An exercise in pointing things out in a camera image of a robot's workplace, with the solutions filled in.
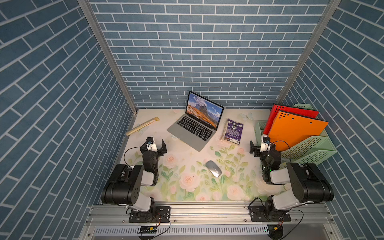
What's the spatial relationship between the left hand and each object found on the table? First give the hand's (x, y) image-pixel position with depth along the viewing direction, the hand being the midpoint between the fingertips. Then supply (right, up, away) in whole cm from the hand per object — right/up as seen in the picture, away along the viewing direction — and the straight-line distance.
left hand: (158, 139), depth 89 cm
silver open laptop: (+25, +9, +23) cm, 35 cm away
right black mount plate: (+56, -32, -21) cm, 68 cm away
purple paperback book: (+48, +4, +16) cm, 51 cm away
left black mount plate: (+4, -35, -17) cm, 39 cm away
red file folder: (+68, +19, -6) cm, 71 cm away
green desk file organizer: (+88, -4, -9) cm, 89 cm away
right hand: (+63, -1, +2) cm, 63 cm away
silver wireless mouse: (+34, -17, -1) cm, 38 cm away
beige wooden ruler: (-17, +8, +19) cm, 27 cm away
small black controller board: (0, -42, -17) cm, 45 cm away
